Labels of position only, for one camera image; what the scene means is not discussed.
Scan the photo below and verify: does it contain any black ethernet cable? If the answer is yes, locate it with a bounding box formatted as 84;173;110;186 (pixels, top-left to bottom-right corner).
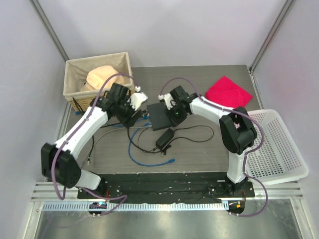
72;98;125;127

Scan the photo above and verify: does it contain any wicker basket with liner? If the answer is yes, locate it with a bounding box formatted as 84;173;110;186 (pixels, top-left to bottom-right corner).
63;52;132;111

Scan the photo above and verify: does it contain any white perforated plastic basket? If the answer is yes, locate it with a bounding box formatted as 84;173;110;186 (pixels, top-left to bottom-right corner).
246;110;309;185

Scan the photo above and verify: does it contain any short blue ethernet cable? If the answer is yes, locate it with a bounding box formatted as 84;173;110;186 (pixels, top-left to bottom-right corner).
74;112;152;128

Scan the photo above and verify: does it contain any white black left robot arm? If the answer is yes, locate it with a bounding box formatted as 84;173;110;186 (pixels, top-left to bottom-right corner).
41;83;148;199

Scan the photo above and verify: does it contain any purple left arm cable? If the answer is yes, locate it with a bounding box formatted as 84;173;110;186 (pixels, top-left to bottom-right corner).
51;72;139;201

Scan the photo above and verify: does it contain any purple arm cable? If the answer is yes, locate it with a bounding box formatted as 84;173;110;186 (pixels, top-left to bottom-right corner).
51;72;139;201
160;76;269;218

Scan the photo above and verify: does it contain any black network switch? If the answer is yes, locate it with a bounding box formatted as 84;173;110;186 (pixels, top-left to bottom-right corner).
147;103;172;131

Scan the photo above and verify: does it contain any black power adapter brick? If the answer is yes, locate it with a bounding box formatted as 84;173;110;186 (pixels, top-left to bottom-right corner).
155;128;174;150

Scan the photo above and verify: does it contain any peach cloth hat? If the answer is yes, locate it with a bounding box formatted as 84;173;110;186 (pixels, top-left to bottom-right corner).
80;65;130;92

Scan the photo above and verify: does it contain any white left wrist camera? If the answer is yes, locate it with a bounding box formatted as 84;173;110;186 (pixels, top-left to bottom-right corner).
128;86;148;111

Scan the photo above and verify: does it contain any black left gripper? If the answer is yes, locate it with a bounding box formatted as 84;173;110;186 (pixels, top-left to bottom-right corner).
116;96;143;128

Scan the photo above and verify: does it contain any long blue ethernet cable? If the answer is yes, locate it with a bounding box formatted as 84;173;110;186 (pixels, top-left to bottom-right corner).
128;124;177;167

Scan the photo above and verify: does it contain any black power adapter cord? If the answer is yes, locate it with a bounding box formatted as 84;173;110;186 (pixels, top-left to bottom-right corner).
127;123;215;157

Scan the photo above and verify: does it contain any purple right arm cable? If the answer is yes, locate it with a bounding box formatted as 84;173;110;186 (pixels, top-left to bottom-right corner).
160;76;269;218

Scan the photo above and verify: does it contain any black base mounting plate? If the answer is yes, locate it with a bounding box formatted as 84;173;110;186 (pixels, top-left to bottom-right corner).
91;172;255;203

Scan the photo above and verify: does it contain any red folded cloth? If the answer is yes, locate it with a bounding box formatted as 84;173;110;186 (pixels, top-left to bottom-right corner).
205;76;253;108

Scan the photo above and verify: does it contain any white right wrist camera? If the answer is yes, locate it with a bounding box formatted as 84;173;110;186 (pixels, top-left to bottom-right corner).
158;93;176;110

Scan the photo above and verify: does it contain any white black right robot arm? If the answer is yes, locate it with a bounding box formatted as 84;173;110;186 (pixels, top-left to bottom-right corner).
159;86;257;197

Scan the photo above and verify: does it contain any white slotted cable duct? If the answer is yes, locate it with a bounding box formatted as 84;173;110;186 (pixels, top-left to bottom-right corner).
42;201;229;212

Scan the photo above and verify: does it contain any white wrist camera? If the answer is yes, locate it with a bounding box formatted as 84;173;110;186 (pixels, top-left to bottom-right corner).
158;93;176;110
128;86;148;111

